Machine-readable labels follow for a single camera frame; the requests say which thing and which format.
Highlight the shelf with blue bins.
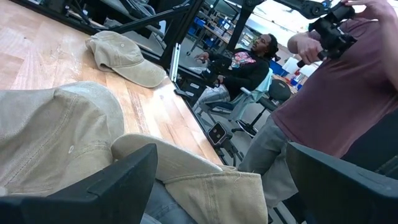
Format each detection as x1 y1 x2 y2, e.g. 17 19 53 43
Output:
186 1 246 52

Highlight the silver aluminium profile piece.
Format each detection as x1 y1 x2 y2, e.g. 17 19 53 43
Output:
169 42 182 83

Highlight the black handheld camera rig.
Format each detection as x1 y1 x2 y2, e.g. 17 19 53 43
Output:
297 1 358 68

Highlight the office chair with light cloth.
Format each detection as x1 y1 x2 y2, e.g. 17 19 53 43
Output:
198 68 274 125

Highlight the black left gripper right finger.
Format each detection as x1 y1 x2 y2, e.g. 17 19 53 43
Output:
285 142 398 224

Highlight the grey two-lens camera on mount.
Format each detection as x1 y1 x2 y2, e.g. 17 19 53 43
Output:
207 121 245 167

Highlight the grey baseball cap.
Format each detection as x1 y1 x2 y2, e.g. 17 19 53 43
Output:
139 180 200 224

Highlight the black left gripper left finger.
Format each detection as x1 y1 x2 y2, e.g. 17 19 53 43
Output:
0 143 159 224

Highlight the tan baseball cap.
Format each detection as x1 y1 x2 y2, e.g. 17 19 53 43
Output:
85 30 167 88
111 133 269 224
0 81 125 197

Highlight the person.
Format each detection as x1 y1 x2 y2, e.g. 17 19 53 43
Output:
238 0 398 209
192 32 280 114

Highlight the blue storage bin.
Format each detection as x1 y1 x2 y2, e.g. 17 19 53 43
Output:
269 58 290 77

